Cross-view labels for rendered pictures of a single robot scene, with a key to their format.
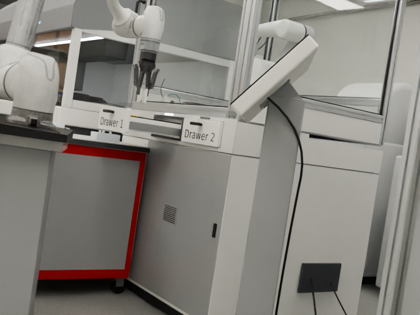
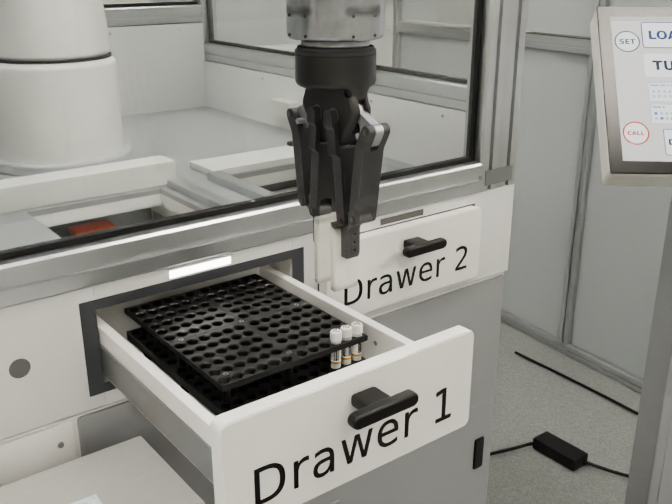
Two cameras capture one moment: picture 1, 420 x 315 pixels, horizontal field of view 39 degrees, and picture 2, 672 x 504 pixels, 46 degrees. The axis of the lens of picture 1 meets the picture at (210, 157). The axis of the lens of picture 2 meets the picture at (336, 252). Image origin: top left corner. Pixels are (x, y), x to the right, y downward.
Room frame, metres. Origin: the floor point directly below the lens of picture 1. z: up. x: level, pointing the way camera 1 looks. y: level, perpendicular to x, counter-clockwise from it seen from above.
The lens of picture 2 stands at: (2.75, 1.10, 1.27)
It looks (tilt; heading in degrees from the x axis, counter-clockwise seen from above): 20 degrees down; 268
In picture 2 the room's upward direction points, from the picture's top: straight up
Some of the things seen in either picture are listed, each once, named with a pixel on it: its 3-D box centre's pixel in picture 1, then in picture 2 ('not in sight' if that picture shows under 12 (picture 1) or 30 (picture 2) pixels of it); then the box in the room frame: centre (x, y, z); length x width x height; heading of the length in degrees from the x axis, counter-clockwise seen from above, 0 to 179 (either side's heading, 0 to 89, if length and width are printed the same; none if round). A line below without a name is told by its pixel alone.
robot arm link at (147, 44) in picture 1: (149, 46); (335, 11); (2.72, 0.35, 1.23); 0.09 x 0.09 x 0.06
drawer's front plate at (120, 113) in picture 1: (114, 119); (355, 421); (2.70, 0.46, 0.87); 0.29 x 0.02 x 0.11; 35
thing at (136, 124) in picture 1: (152, 127); (238, 348); (2.82, 0.29, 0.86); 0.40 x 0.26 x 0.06; 125
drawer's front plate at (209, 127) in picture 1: (201, 132); (405, 261); (2.61, 0.05, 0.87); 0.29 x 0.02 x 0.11; 35
